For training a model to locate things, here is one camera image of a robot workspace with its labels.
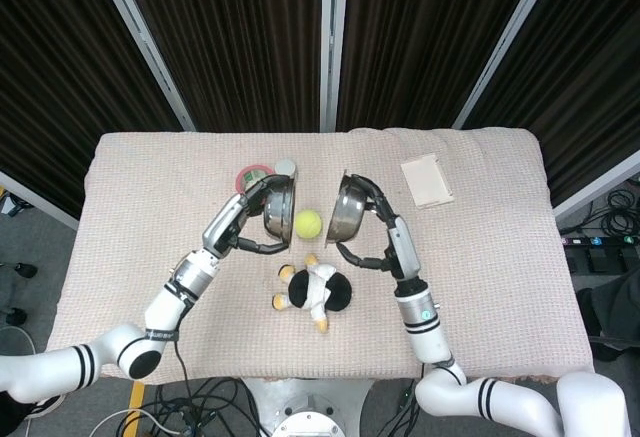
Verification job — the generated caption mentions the black floor cables bundle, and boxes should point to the black floor cables bundle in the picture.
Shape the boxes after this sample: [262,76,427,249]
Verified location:
[149,377,261,437]

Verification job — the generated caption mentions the red tape roll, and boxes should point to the red tape roll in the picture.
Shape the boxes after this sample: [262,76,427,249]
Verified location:
[235,164,275,195]

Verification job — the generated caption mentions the dark folding screen panels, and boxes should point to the dark folding screen panels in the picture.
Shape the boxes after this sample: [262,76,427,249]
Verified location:
[0,0,640,218]

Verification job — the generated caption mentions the beige woven tablecloth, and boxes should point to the beige woven tablecloth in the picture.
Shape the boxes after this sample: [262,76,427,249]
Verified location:
[43,127,598,389]

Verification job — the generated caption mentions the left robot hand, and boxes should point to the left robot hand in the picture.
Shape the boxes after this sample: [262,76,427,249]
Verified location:
[200,174,291,258]

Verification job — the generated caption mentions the black white plush toy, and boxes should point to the black white plush toy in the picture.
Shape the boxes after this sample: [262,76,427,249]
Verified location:
[271,253,354,334]

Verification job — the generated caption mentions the black cable coil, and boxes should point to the black cable coil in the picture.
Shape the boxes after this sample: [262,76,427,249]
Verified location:
[579,189,640,238]

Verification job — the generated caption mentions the black power strip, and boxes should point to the black power strip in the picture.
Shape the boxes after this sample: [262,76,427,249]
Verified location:
[562,235,640,247]

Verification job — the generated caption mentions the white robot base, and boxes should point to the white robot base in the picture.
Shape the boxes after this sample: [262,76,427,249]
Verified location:
[241,377,374,437]

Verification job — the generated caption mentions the metal bowl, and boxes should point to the metal bowl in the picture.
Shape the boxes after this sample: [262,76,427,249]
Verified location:
[261,167,300,249]
[324,169,372,248]

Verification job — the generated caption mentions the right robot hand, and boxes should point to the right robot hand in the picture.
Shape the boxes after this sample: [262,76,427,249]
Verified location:
[335,173,422,283]

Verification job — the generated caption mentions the flat beige wooden box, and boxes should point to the flat beige wooden box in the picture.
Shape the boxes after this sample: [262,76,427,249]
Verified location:
[400,154,456,209]

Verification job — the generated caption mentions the yellow tennis ball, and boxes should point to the yellow tennis ball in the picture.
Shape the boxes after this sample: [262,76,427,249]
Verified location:
[293,209,323,240]

